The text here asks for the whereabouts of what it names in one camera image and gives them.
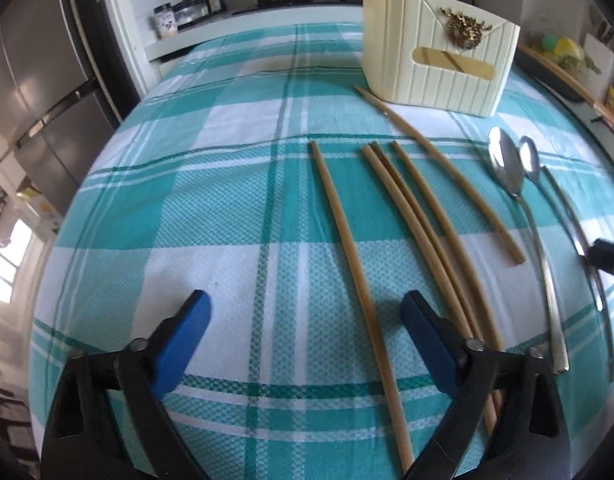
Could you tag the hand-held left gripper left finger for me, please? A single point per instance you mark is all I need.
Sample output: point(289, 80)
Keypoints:
point(182, 340)

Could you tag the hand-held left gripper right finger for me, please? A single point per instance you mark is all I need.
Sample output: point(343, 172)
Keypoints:
point(429, 345)

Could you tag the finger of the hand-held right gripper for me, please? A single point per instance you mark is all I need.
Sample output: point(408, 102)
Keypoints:
point(609, 257)

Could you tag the wooden chopstick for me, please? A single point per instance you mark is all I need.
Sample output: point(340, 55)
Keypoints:
point(437, 156)
point(374, 165)
point(385, 164)
point(413, 175)
point(349, 260)

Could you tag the small metal spoon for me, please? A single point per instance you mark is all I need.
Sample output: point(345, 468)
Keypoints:
point(529, 157)

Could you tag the large metal spoon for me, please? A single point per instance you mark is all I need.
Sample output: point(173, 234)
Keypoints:
point(507, 165)

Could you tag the cream ribbed utensil holder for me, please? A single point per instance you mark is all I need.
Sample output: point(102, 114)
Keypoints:
point(437, 80)

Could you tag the teal white plaid tablecloth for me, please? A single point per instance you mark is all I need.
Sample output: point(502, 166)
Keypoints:
point(212, 210)

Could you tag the dark wood-edged tray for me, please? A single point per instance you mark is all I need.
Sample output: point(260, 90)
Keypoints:
point(562, 77)

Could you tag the yellow and white box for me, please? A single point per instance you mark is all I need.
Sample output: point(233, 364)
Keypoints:
point(42, 207)

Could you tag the white knife block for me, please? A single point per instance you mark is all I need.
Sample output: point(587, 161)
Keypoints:
point(599, 50)

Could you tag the green and yellow sponges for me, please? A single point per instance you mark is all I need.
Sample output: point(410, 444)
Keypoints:
point(562, 50)

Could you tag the grey steel refrigerator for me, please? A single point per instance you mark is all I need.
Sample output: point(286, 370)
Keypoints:
point(37, 60)

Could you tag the white label spice jar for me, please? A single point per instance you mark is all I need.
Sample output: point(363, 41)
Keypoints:
point(165, 22)

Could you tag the clear plastic container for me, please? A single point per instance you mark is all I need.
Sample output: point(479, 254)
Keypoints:
point(189, 15)

